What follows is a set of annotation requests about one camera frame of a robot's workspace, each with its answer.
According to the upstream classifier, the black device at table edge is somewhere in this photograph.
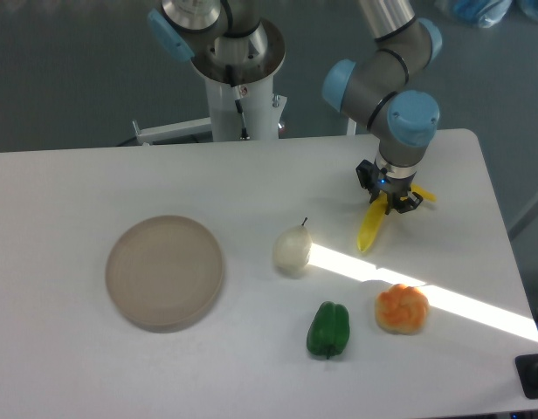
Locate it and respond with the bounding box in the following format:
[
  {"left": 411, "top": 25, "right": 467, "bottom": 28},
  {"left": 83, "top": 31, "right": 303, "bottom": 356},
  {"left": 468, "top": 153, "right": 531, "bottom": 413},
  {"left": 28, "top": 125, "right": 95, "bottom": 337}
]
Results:
[{"left": 514, "top": 354, "right": 538, "bottom": 400}]

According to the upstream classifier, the yellow toy banana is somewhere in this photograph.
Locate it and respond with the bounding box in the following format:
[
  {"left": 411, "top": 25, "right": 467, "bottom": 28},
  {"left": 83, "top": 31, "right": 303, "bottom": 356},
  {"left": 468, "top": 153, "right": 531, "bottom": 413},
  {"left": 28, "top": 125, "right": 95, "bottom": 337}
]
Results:
[{"left": 356, "top": 184, "right": 437, "bottom": 253}]

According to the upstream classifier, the orange toy bread roll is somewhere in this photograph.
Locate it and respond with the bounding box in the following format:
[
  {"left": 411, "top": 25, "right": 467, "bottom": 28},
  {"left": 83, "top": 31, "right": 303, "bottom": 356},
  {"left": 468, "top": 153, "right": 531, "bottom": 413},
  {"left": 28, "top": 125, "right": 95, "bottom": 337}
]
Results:
[{"left": 374, "top": 284, "right": 430, "bottom": 335}]

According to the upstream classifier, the white clamp post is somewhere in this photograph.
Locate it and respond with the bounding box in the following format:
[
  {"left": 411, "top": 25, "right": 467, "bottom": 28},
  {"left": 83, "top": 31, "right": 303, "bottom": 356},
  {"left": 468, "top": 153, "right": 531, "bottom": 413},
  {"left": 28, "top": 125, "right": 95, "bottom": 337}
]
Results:
[{"left": 346, "top": 119, "right": 357, "bottom": 136}]

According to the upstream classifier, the green toy bell pepper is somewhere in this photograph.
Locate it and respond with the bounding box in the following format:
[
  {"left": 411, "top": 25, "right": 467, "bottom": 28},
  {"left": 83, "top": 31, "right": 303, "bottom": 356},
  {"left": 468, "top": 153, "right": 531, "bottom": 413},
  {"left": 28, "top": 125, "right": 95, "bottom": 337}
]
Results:
[{"left": 306, "top": 301, "right": 350, "bottom": 360}]

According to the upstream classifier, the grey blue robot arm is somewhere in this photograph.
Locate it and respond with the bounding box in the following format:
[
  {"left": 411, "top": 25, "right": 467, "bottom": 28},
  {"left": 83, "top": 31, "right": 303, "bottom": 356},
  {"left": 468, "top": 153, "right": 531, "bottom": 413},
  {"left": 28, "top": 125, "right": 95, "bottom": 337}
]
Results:
[{"left": 148, "top": 1, "right": 442, "bottom": 213}]

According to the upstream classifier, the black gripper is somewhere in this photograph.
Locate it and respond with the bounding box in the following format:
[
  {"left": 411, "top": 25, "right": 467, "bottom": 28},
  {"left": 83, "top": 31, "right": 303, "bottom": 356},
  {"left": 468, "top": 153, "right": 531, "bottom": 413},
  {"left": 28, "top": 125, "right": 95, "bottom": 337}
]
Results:
[{"left": 355, "top": 157, "right": 423, "bottom": 215}]

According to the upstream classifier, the blue plastic bag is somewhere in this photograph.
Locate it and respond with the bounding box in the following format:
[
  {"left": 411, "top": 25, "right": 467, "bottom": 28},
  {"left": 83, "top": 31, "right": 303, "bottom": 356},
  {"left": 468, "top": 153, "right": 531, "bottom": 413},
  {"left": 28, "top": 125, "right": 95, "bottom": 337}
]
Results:
[{"left": 434, "top": 0, "right": 538, "bottom": 29}]

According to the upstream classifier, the beige round plate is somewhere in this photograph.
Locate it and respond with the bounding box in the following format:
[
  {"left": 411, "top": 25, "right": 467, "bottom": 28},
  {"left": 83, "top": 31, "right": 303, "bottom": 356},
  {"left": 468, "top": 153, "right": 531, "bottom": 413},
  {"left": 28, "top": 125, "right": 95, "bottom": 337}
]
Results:
[{"left": 105, "top": 216, "right": 224, "bottom": 333}]

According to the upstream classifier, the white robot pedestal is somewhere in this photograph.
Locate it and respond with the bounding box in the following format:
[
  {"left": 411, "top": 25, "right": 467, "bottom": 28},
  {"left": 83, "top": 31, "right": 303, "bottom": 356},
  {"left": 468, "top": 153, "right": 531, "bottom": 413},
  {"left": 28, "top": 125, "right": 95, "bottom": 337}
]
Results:
[{"left": 131, "top": 19, "right": 290, "bottom": 148}]

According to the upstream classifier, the white toy pear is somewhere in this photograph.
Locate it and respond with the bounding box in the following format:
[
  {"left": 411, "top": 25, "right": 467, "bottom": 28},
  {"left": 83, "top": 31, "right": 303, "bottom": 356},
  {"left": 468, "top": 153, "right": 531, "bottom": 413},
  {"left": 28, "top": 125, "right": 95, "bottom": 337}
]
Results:
[{"left": 272, "top": 217, "right": 313, "bottom": 277}]

